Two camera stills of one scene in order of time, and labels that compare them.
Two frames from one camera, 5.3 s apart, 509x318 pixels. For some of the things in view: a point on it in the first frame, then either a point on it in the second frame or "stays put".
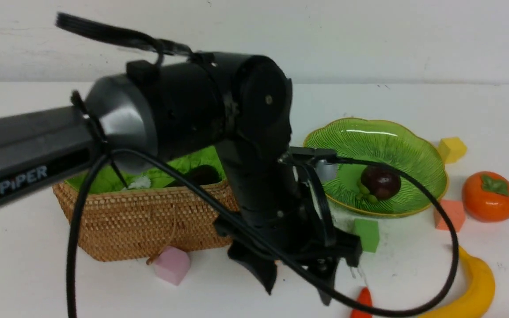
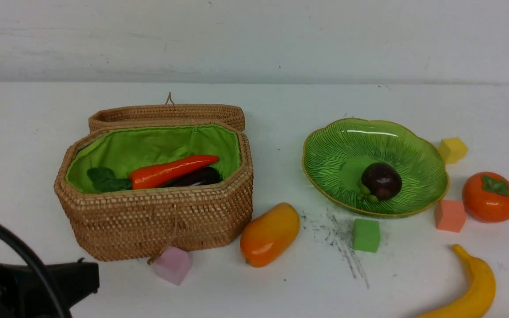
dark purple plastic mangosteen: [377, 182] stays put
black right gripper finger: [325, 271] → [74, 282]
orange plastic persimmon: [490, 196] stays put
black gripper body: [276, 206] → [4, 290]
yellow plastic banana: [480, 294] stays put
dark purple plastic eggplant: [199, 176] stays put
